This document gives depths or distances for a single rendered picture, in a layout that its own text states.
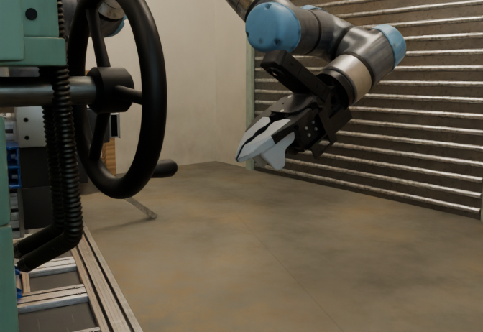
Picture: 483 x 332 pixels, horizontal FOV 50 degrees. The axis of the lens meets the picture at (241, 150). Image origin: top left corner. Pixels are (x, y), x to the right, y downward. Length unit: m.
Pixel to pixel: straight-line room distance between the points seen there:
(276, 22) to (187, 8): 4.00
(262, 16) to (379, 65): 0.20
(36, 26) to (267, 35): 0.33
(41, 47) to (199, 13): 4.26
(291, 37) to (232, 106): 3.92
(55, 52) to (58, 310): 1.02
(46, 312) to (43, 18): 1.02
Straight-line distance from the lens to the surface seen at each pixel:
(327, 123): 0.78
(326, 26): 0.88
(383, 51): 0.87
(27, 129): 1.12
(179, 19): 4.70
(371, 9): 3.63
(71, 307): 1.53
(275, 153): 0.73
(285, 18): 0.78
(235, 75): 4.65
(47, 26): 0.62
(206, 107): 4.85
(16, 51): 0.38
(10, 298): 0.48
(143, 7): 0.61
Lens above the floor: 0.83
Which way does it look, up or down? 9 degrees down
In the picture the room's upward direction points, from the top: straight up
